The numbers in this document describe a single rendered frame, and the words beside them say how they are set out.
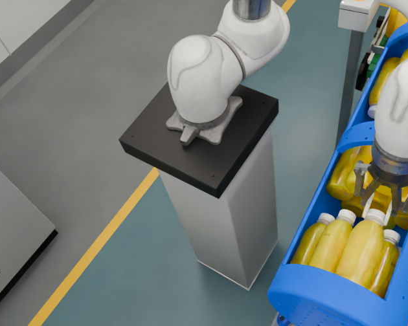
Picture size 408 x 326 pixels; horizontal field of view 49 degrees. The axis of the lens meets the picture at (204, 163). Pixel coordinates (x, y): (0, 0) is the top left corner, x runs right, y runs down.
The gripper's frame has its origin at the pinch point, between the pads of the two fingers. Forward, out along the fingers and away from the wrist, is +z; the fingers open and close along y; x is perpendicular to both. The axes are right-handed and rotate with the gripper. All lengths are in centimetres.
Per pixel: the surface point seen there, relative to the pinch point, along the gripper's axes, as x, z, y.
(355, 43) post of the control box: 84, 32, -30
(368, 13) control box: 76, 11, -25
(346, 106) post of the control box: 84, 69, -30
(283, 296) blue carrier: -25.5, 3.4, -10.8
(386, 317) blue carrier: -21.7, -0.3, 8.3
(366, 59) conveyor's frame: 74, 30, -23
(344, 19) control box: 76, 15, -33
